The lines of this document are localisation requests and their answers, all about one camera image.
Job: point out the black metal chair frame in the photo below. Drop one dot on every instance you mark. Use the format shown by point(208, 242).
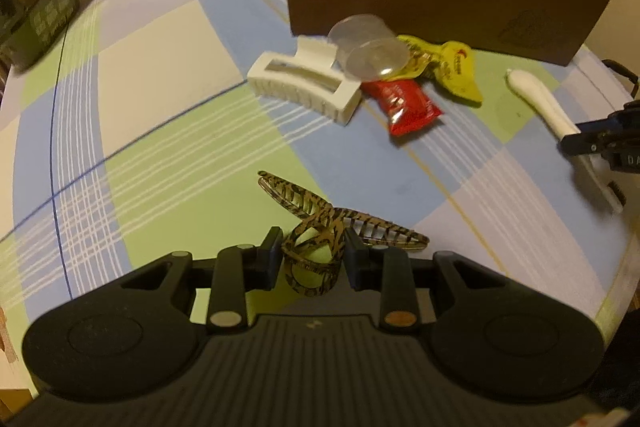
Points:
point(626, 73)

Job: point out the checked tablecloth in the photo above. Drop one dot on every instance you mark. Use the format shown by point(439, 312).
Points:
point(137, 135)

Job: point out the red snack packet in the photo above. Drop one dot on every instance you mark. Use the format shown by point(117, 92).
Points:
point(407, 107)

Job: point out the white toothbrush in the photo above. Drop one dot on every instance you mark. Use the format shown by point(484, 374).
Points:
point(531, 90)

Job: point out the clear plastic cup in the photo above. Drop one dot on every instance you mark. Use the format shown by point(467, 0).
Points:
point(367, 49)

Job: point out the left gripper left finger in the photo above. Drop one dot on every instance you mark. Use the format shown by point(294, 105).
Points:
point(238, 270)

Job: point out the white hair claw clip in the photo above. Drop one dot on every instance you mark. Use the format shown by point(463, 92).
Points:
point(308, 78)

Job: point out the yellow snack packet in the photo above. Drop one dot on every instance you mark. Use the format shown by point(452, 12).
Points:
point(451, 65)

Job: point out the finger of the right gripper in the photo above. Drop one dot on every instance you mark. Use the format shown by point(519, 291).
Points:
point(594, 136)

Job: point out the tortoiseshell hair clip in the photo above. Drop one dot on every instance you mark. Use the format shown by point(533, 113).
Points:
point(313, 251)

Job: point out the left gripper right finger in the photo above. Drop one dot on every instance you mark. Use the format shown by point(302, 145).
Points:
point(388, 271)

